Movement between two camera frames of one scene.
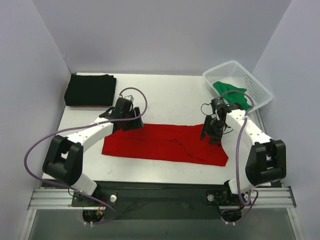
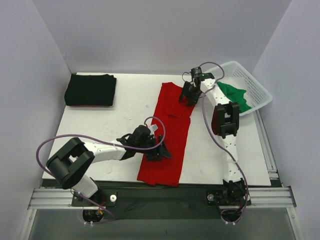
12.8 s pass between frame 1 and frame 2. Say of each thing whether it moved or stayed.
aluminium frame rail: stayed
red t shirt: moved
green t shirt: stayed
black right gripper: moved
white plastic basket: stayed
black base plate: stayed
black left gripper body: moved
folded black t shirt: stayed
